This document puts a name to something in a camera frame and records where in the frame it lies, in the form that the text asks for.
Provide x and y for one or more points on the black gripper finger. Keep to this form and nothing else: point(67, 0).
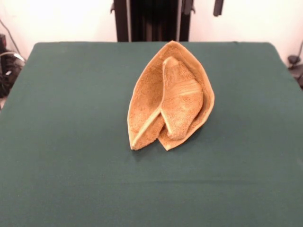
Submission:
point(218, 7)

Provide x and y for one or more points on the tan terry towel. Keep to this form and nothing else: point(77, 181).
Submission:
point(146, 94)

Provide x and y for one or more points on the dark green table cloth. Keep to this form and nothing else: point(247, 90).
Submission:
point(71, 142)

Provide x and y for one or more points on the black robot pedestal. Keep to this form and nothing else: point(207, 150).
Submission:
point(154, 21)

